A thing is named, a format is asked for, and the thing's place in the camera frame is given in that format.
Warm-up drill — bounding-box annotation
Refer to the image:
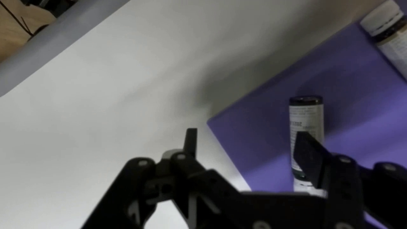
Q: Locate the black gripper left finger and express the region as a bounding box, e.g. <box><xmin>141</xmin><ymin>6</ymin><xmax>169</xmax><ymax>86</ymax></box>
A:
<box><xmin>81</xmin><ymin>127</ymin><xmax>257</xmax><ymax>229</ymax></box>

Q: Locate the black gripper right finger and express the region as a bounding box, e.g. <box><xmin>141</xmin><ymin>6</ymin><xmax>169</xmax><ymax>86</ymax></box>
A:
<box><xmin>292</xmin><ymin>131</ymin><xmax>407</xmax><ymax>229</ymax></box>

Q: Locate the purple paper sheet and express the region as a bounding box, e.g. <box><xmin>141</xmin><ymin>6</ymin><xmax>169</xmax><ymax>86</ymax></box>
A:
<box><xmin>206</xmin><ymin>0</ymin><xmax>407</xmax><ymax>229</ymax></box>

